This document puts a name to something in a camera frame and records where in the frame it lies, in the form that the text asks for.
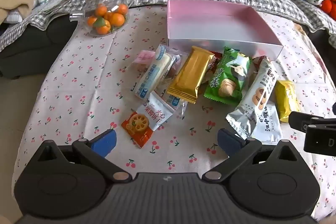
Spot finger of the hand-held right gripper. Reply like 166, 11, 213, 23
288, 111, 336, 135

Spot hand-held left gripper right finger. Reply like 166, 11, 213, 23
202, 128, 301, 184

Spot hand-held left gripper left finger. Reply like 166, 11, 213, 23
34, 129, 132, 184

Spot yellow snack packet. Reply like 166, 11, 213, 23
274, 80, 301, 123

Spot white packet with black writing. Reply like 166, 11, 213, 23
252, 104, 284, 145

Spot orange white lotus root packet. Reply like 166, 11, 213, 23
121, 94, 174, 149

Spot silver cookie packet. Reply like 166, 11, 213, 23
226, 56, 279, 140

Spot green chip packet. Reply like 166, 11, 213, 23
204, 47, 253, 105

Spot small white blue packet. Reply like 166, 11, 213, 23
152, 90, 189, 119

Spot gold wafer packet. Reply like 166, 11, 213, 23
167, 46, 216, 104

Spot white blue long packet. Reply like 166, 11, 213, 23
134, 45, 176, 98

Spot pink snack packet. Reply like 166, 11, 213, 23
132, 50, 156, 73

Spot pink cardboard box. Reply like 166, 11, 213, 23
167, 0, 284, 61

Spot cherry print tablecloth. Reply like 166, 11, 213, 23
12, 5, 336, 224

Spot dark grey sofa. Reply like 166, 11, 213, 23
0, 0, 336, 80

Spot orange plush cushion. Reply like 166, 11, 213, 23
320, 0, 336, 21

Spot pile of small oranges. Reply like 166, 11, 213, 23
87, 3, 129, 36

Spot glass jar with wooden lid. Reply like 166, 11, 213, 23
69, 0, 135, 37

